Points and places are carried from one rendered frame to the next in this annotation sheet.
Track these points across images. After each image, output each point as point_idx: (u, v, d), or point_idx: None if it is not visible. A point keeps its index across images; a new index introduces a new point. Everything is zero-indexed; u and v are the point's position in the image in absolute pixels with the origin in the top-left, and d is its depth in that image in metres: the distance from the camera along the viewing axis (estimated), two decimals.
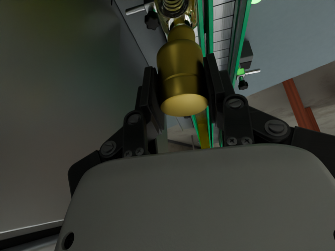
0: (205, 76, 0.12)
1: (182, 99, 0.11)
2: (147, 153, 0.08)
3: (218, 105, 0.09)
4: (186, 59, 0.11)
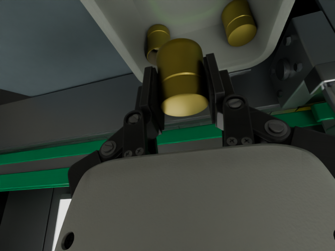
0: None
1: None
2: (147, 153, 0.08)
3: (218, 105, 0.09)
4: None
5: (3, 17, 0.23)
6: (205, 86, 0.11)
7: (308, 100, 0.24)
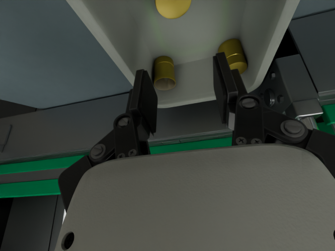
0: None
1: None
2: (140, 154, 0.08)
3: (231, 105, 0.09)
4: None
5: (28, 48, 0.27)
6: None
7: None
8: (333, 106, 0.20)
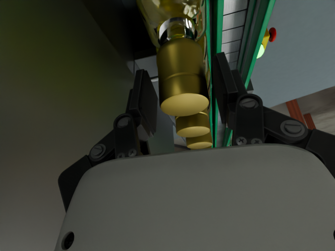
0: (210, 130, 0.22)
1: (199, 144, 0.21)
2: (140, 154, 0.08)
3: (231, 105, 0.09)
4: None
5: None
6: (207, 119, 0.16)
7: None
8: None
